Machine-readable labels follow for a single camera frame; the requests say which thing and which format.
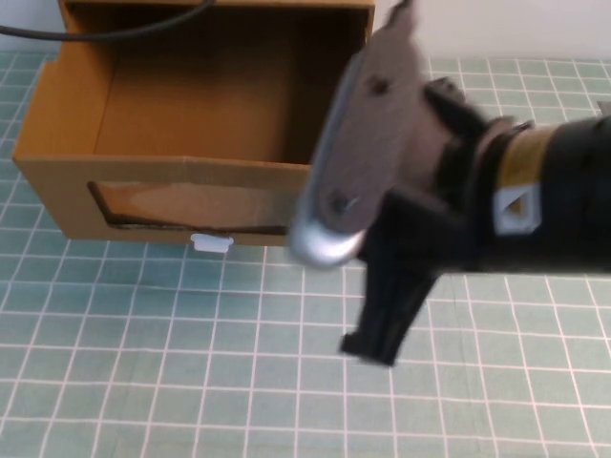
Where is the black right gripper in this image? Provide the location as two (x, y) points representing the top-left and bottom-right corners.
(340, 77), (498, 368)

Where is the brown cardboard shoe box drawer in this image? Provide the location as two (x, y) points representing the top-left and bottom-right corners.
(11, 0), (371, 248)

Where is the brown cardboard shoe box sleeve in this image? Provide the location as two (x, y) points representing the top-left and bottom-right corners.
(56, 0), (377, 49)

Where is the green white grid tablecloth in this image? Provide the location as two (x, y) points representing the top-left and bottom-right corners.
(0, 51), (611, 458)

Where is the white plastic drawer handle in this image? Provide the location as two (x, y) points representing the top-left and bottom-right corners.
(190, 232), (236, 253)

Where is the black cable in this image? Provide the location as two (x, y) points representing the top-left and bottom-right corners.
(0, 0), (216, 41)

